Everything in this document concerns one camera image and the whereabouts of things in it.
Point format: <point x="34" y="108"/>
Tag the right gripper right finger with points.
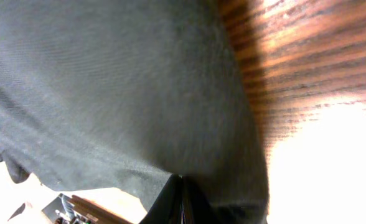
<point x="195" y="207"/>

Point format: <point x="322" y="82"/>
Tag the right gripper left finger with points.
<point x="167" y="207"/>

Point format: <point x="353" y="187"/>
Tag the black t-shirt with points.
<point x="97" y="94"/>

